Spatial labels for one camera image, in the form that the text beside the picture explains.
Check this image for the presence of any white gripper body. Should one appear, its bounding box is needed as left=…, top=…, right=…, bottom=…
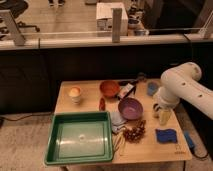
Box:
left=153, top=96, right=176, bottom=118

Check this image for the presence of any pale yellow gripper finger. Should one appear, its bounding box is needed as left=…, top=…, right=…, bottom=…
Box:
left=159, top=110, right=171, bottom=126

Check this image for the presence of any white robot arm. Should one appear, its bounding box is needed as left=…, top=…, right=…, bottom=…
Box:
left=153, top=62, right=213, bottom=126

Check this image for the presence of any green plastic tray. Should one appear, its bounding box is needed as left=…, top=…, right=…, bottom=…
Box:
left=44, top=111, right=113, bottom=166

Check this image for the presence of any black white ball toy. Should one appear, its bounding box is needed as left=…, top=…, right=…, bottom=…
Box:
left=153, top=103, right=160, bottom=117

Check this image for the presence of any small blue cup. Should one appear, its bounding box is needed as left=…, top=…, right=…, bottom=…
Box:
left=147, top=82, right=159, bottom=96

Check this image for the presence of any wooden table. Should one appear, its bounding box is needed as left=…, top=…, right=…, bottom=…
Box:
left=55, top=81, right=192, bottom=164

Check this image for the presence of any blue tool on table edge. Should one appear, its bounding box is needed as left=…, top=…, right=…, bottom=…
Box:
left=184, top=131, right=195, bottom=149

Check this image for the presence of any purple bowl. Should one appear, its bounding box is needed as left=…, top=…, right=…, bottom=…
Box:
left=118, top=98, right=143, bottom=120

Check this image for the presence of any small dark jar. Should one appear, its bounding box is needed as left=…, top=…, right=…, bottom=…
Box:
left=137, top=72, right=146, bottom=82

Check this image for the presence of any brown grape bunch toy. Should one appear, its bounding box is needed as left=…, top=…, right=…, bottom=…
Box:
left=123, top=120, right=146, bottom=143

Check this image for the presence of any black and white packet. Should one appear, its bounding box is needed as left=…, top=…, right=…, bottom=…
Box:
left=117, top=83, right=135, bottom=99

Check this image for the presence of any yellow banana toy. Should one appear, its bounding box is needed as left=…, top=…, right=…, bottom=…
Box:
left=113, top=132, right=125, bottom=156

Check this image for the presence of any orange bowl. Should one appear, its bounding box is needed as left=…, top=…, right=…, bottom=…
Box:
left=99, top=80, right=120, bottom=98

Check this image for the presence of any red toy pepper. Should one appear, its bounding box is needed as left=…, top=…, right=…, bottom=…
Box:
left=99, top=98, right=106, bottom=111

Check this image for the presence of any white cup with yellow inside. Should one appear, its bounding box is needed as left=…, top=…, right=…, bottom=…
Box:
left=68, top=86, right=81, bottom=103

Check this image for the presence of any white cardboard box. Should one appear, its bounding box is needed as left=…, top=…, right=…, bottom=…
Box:
left=96, top=2, right=128, bottom=36

